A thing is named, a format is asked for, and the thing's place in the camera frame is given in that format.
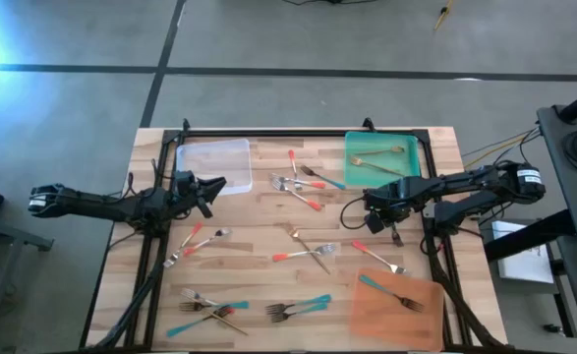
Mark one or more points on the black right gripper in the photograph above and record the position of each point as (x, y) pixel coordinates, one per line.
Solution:
(393, 196)

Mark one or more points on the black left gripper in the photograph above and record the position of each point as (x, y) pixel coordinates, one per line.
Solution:
(185, 204)

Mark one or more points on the clear plastic bin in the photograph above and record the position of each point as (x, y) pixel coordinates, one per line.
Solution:
(219, 162)

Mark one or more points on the gold fork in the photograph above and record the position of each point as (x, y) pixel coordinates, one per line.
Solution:
(236, 328)
(312, 253)
(381, 151)
(374, 165)

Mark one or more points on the teal plastic bin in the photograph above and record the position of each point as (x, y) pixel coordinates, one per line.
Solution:
(366, 140)

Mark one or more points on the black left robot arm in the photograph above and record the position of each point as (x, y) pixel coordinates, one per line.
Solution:
(101, 205)

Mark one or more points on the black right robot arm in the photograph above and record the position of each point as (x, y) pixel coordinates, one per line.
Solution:
(470, 182)

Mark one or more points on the orange plastic bin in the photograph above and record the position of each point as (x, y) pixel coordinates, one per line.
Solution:
(396, 329)

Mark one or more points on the white box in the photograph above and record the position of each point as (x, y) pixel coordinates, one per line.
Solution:
(519, 255)

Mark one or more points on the black stand beam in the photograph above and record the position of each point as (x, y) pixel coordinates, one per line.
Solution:
(529, 237)

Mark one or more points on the grey cart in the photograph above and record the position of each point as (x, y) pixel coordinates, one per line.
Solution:
(558, 172)

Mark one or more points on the grey side table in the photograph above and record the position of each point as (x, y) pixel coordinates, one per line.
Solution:
(13, 236)

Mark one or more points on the small black floor object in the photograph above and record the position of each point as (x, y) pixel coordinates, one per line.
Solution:
(553, 329)

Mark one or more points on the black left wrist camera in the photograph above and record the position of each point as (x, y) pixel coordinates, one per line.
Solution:
(184, 179)

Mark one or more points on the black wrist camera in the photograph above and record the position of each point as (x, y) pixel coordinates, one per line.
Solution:
(184, 179)
(375, 222)

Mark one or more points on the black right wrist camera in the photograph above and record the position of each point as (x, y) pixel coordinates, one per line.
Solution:
(375, 222)

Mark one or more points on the silver mounting bracket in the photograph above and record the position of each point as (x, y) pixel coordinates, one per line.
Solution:
(428, 210)

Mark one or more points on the black aluminium table frame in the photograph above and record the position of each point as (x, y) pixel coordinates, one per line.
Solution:
(268, 133)

